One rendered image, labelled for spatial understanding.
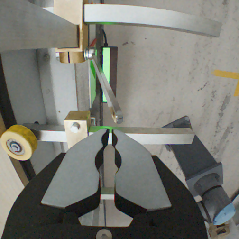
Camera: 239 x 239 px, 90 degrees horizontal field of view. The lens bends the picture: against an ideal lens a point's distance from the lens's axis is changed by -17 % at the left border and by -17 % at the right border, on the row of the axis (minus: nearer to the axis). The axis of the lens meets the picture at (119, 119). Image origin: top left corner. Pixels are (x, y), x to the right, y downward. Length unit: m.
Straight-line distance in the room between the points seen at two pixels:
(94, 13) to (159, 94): 1.04
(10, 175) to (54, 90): 0.32
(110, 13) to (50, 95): 0.40
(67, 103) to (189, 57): 1.00
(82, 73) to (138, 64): 0.75
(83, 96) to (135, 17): 0.29
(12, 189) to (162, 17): 0.58
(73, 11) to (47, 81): 0.35
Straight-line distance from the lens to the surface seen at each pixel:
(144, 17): 0.27
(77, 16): 0.27
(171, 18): 0.29
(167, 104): 1.29
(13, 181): 0.49
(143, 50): 1.14
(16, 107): 0.47
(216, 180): 1.03
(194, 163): 1.06
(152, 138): 0.34
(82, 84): 0.45
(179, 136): 0.36
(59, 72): 0.55
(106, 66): 0.43
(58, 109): 0.60
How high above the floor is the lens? 1.12
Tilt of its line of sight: 62 degrees down
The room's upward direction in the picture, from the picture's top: 177 degrees clockwise
